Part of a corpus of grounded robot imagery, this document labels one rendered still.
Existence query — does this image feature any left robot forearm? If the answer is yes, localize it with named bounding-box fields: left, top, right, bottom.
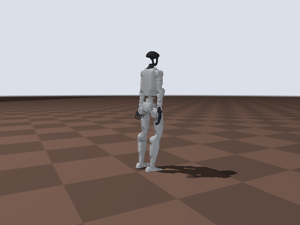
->
left=139, top=91, right=145, bottom=107

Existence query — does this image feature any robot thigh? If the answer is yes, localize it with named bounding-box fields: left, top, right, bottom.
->
left=138, top=106, right=150, bottom=141
left=150, top=107, right=164, bottom=144

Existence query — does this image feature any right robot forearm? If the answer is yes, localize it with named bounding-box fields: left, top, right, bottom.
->
left=157, top=88, right=165, bottom=111

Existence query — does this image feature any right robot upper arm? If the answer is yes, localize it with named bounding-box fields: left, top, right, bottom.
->
left=154, top=70, right=163, bottom=94

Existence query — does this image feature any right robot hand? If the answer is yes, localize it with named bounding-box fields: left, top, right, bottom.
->
left=155, top=107, right=162, bottom=125

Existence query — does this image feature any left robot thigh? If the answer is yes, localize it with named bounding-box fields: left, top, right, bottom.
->
left=138, top=106, right=150, bottom=141

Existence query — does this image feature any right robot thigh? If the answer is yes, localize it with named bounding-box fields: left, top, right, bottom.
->
left=150, top=107, right=164, bottom=144

